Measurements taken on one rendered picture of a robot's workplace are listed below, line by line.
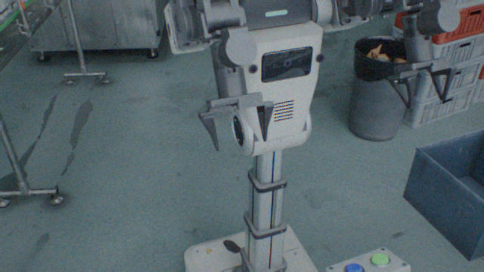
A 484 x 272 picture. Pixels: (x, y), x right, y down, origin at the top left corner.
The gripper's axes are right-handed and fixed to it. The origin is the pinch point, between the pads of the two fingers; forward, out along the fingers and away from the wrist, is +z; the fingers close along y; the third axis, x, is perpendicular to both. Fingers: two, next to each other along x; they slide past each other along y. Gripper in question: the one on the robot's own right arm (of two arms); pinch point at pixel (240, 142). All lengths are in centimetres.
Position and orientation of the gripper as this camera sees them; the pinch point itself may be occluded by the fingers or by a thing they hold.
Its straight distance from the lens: 84.7
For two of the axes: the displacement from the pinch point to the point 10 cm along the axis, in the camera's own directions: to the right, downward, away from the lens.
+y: 9.6, -1.8, 2.0
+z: 1.6, 9.8, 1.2
